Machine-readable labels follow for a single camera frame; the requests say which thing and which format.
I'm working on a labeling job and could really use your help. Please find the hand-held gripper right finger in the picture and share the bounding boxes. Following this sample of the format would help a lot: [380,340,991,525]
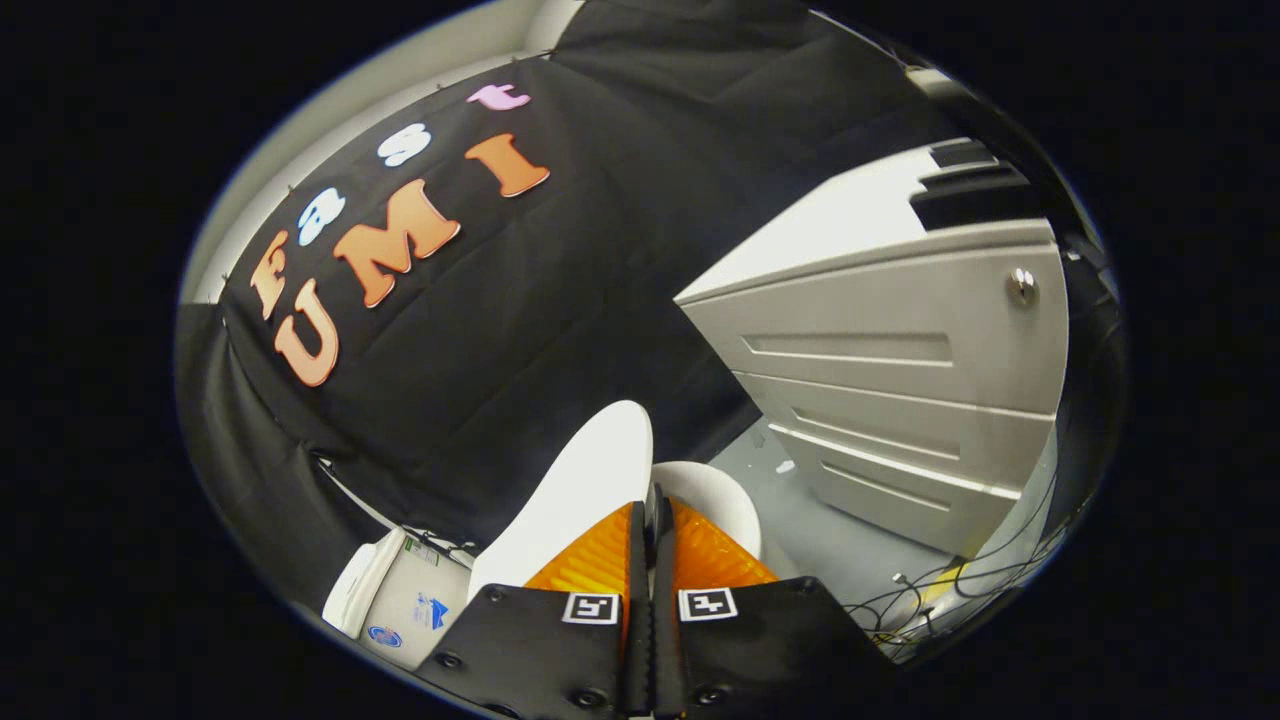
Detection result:
[650,485,901,720]

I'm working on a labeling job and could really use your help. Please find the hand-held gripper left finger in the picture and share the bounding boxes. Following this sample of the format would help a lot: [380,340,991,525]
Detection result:
[415,500,651,720]

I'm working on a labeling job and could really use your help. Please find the white toilet lid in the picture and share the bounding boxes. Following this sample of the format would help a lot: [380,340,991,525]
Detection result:
[468,400,656,601]

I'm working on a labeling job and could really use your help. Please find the white toilet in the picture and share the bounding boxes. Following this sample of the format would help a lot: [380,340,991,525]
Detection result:
[322,462,763,671]

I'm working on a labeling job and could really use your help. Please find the white water pipe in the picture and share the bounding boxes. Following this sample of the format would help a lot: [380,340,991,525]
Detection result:
[315,455,471,556]

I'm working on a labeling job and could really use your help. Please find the black backdrop cloth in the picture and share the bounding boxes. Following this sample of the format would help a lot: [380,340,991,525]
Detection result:
[175,0,961,611]

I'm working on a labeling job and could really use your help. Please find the white drawer cabinet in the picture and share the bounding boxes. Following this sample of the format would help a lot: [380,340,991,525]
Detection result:
[675,138,1071,556]

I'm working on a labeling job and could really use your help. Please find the black floor cables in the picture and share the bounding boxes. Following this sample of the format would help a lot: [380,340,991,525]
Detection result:
[845,470,1061,661]

